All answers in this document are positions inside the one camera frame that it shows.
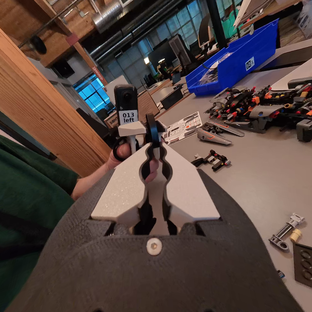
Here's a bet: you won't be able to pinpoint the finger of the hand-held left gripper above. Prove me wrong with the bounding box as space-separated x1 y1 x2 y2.
118 121 147 155
146 114 169 159

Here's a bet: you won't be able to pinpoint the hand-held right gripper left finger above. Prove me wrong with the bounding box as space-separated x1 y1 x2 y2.
91 143 156 235

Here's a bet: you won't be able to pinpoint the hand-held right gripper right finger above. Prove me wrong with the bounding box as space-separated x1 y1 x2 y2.
160 143 221 235

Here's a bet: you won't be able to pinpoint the black lego axle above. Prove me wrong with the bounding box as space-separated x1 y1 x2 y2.
277 221 294 240

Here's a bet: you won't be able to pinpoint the dark grey lego connector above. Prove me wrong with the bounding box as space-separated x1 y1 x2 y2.
269 234 290 252

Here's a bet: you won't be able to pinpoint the light grey lego joint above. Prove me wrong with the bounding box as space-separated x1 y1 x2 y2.
289 213 305 227

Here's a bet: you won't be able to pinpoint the person's left forearm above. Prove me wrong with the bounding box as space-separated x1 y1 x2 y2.
70 162 114 201

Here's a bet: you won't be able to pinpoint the black white lego sub-assembly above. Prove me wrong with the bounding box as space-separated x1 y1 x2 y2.
191 150 231 171

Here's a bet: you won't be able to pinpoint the partly built lego car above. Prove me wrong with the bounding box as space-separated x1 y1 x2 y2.
204 84 312 143

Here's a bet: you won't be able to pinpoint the person's left hand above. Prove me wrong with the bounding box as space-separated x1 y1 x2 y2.
106 143 160 184

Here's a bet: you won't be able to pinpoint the white board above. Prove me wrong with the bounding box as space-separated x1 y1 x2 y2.
107 75 130 103

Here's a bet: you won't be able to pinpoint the white sticker sheet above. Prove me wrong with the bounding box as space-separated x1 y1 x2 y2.
162 111 204 146

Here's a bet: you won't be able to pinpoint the brown cardboard box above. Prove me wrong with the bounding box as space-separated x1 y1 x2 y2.
104 89 160 128

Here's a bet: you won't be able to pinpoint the black desktop device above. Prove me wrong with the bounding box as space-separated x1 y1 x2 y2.
160 86 184 110

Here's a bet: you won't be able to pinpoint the red hanging sign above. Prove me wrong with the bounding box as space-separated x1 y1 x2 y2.
92 66 106 84

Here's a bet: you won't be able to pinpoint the dark leaning board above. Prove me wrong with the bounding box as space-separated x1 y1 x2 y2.
76 107 110 147

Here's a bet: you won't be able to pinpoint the clear plastic parts bags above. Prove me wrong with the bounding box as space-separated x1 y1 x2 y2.
199 52 234 84

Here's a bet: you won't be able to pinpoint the grey computer monitor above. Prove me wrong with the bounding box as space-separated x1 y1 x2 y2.
169 34 194 71

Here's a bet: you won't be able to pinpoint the wooden pillar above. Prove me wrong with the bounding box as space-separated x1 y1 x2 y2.
0 29 111 177

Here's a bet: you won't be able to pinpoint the blue storage bin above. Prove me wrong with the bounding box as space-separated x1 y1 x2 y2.
185 18 279 97

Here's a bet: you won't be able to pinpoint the person's green shirt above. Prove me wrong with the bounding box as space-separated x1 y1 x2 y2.
0 135 79 312

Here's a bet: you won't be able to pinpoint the black pole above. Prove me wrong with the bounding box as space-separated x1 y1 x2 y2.
207 0 228 49

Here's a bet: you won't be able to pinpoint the white book stand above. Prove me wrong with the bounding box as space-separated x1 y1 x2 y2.
240 0 312 92

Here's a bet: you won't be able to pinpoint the black wall screen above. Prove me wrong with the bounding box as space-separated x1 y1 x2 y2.
147 41 176 70

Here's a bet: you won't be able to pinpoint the black shoulder strap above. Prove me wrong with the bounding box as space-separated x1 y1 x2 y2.
0 212 59 260

